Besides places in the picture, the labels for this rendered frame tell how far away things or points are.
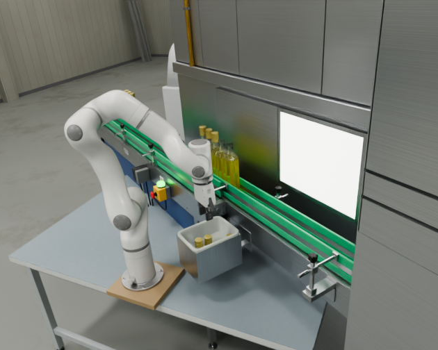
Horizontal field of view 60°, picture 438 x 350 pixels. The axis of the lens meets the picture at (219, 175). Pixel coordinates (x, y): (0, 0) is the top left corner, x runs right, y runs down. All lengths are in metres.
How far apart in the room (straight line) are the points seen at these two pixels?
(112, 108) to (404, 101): 0.98
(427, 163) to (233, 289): 1.15
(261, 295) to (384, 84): 1.15
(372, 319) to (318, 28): 0.91
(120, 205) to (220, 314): 0.60
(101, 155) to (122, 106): 0.21
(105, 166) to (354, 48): 0.96
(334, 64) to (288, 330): 0.98
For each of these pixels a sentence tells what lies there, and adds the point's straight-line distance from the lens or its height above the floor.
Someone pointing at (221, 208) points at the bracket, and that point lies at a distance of 1.76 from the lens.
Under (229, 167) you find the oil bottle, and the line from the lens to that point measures 1.71.
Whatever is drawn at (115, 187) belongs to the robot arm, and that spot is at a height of 1.27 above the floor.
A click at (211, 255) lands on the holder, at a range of 1.59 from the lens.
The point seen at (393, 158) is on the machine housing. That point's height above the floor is 1.61.
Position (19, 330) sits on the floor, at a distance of 3.02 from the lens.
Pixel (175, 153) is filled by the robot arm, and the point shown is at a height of 1.41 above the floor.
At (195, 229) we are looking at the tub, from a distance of 1.69.
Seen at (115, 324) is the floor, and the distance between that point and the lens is 2.78.
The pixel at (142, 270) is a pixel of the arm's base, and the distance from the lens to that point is 1.74.
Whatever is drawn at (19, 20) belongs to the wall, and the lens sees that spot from 10.14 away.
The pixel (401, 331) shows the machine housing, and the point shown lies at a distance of 1.01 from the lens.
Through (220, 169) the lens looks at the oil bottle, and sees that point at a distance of 1.78.
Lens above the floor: 1.94
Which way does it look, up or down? 26 degrees down
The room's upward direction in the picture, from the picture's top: 4 degrees counter-clockwise
